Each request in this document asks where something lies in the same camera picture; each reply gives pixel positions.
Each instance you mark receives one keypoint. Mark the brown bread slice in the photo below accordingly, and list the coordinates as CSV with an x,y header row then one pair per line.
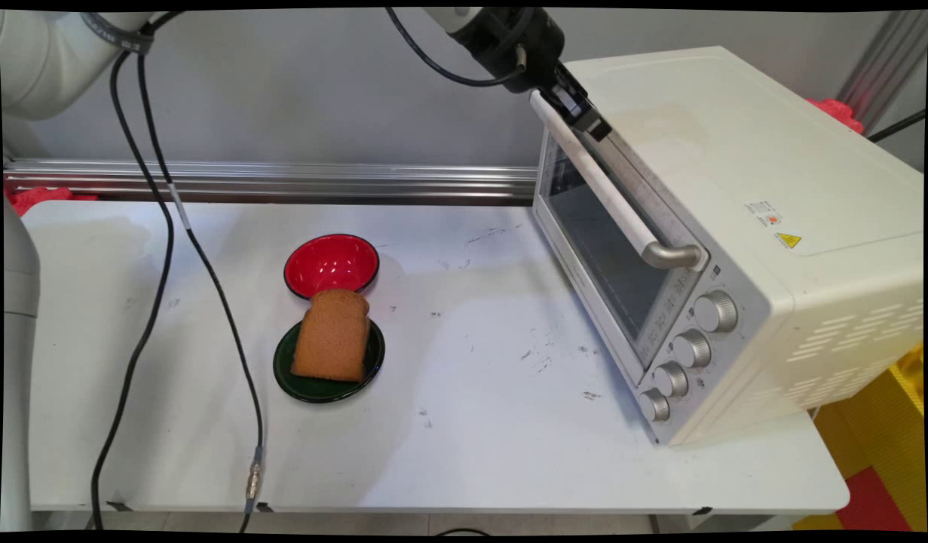
x,y
332,339

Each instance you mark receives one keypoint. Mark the yellow foam floor mat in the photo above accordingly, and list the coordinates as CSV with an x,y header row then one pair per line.
x,y
886,422

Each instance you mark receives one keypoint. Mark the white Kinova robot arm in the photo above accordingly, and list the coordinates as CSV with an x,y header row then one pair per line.
x,y
49,60

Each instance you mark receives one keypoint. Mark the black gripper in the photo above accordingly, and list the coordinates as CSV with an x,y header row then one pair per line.
x,y
513,49

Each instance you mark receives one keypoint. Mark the red crumpled cloth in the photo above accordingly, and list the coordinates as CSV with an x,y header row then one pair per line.
x,y
837,113
41,197

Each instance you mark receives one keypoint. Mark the silver oven knob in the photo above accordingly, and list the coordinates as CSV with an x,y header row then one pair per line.
x,y
692,348
654,405
671,379
715,311

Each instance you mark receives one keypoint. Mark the cream toaster oven body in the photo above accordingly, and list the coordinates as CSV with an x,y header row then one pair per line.
x,y
735,151

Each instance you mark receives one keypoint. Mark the aluminium frame post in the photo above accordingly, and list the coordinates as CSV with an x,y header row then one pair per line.
x,y
886,60

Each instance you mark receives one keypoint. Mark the horizontal aluminium rail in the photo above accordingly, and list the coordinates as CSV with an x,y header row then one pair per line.
x,y
283,181

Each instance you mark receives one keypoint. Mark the red foam floor mat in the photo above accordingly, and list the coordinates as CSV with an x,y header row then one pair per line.
x,y
874,501

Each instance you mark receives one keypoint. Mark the dark green plate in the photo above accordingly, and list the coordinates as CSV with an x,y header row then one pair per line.
x,y
320,391

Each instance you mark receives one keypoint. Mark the red bowl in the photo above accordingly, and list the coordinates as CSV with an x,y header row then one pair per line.
x,y
332,264

